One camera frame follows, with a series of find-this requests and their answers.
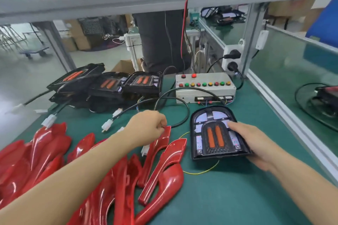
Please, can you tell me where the person's right hand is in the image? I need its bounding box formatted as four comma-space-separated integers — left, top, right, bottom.
228, 121, 283, 173

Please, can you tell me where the person's right forearm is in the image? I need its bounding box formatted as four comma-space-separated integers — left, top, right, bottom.
269, 151, 338, 225

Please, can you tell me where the large cardboard box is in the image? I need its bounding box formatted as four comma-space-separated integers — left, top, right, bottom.
66, 19, 93, 51

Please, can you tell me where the black tail light assembly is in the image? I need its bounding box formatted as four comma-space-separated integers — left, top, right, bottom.
153, 86, 252, 161
295, 82, 338, 118

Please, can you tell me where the white switch box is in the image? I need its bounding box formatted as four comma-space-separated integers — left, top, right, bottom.
256, 30, 269, 50

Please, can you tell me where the person's left forearm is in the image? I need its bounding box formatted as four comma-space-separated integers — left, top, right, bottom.
0, 135, 138, 225

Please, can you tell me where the person's left hand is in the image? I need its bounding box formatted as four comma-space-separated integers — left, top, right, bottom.
123, 110, 168, 149

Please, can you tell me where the white power strip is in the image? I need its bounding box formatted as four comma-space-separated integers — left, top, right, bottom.
222, 40, 245, 75

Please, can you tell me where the group of metal chairs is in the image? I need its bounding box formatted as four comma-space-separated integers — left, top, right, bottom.
0, 24, 32, 49

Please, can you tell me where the flat platform trolley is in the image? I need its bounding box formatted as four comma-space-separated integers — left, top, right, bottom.
20, 45, 49, 58

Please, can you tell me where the blue plastic crate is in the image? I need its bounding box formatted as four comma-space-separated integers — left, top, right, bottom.
305, 0, 338, 49

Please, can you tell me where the red power cable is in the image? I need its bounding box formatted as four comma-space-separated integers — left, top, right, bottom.
181, 0, 204, 72

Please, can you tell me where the black mesh basket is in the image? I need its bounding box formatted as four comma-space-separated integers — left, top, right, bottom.
79, 18, 119, 36

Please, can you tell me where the pile of black lamp housings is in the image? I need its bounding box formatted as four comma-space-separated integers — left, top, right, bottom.
8, 63, 164, 130

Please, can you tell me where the white metal stand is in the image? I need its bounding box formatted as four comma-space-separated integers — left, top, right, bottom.
124, 32, 143, 70

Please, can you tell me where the beige test button box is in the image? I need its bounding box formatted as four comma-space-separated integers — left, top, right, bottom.
175, 72, 237, 104

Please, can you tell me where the low open cardboard carton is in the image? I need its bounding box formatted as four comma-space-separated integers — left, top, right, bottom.
111, 60, 137, 74

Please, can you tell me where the pile of red lens covers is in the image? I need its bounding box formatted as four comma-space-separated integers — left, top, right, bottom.
0, 122, 188, 225

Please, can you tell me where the coloured wire harness with connector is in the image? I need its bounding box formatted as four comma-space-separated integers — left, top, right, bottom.
180, 133, 220, 175

